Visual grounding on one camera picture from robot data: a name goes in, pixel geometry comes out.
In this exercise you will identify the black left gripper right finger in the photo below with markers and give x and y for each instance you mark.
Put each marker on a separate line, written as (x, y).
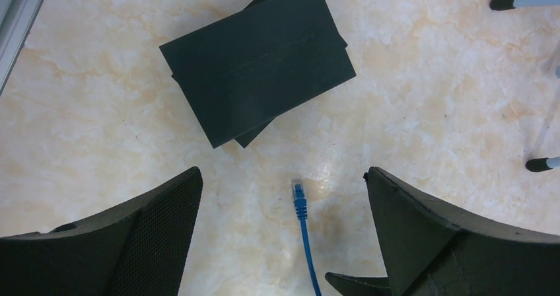
(432, 247)

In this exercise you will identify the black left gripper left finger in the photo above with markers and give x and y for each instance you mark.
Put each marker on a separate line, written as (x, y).
(138, 247)

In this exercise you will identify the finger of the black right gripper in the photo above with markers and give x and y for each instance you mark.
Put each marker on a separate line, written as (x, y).
(359, 286)

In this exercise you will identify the black network switch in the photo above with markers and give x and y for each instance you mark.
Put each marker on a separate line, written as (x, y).
(258, 62)

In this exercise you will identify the light blue tripod stand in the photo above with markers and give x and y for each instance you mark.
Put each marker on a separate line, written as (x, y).
(539, 164)

